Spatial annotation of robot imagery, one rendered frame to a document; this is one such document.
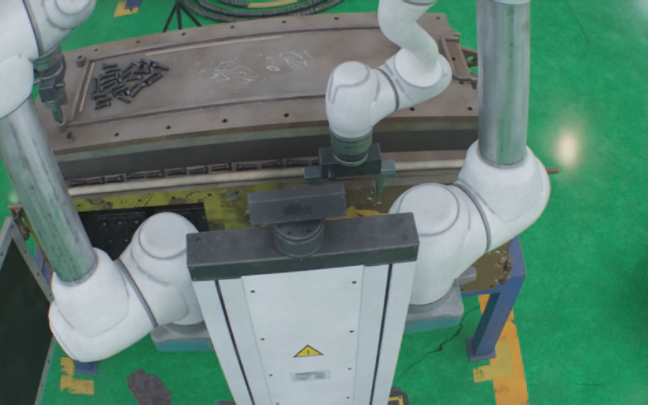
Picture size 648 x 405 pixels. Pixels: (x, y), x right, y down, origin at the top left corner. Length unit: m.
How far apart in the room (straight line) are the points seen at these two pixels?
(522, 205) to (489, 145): 0.15
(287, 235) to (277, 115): 0.83
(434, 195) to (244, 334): 0.41
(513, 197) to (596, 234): 2.13
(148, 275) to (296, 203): 0.40
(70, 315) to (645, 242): 2.92
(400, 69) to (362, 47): 0.53
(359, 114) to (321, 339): 0.45
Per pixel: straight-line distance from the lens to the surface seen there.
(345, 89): 1.45
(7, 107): 1.08
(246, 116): 1.85
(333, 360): 1.41
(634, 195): 3.78
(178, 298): 1.35
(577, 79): 4.30
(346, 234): 1.10
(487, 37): 1.23
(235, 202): 1.93
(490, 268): 2.29
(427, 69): 1.49
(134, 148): 1.90
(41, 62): 1.69
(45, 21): 1.05
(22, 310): 2.17
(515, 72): 1.26
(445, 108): 1.88
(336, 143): 1.58
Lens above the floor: 2.68
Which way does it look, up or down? 53 degrees down
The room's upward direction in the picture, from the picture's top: 1 degrees clockwise
